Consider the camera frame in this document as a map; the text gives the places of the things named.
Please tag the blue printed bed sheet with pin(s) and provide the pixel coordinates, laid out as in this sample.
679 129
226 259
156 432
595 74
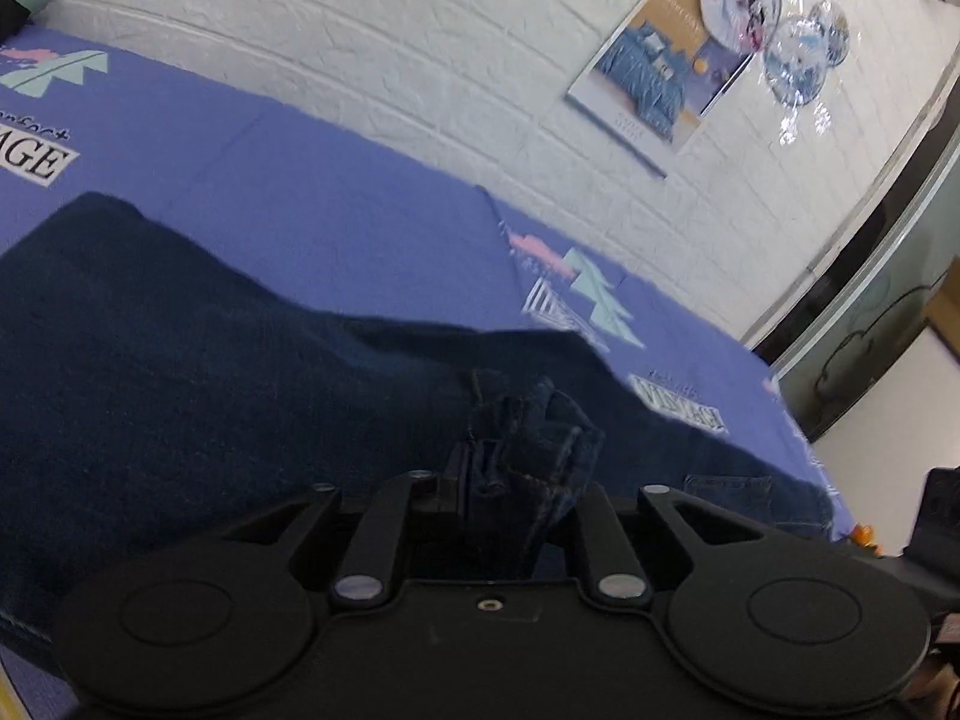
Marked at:
337 187

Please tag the blue plastic-wrapped round plates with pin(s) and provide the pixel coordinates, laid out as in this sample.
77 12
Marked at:
796 64

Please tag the bedding wall poster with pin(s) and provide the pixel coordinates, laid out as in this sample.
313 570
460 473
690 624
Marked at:
645 75

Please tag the dark blue denim pants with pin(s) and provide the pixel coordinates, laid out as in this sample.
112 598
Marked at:
187 360

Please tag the black framed glass partition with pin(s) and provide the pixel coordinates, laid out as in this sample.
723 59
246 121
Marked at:
870 270

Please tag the small orange object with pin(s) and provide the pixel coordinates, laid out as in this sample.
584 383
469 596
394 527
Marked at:
862 536

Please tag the round plastic-wrapped plate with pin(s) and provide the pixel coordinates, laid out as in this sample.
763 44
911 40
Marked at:
739 0

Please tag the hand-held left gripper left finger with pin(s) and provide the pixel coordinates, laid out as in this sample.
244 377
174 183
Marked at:
390 525

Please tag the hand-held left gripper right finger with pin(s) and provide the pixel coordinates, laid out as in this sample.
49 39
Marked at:
592 529

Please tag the blue round wrapped fan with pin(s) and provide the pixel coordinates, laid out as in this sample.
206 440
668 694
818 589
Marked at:
831 34

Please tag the black chair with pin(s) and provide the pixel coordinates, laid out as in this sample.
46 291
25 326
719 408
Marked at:
936 532

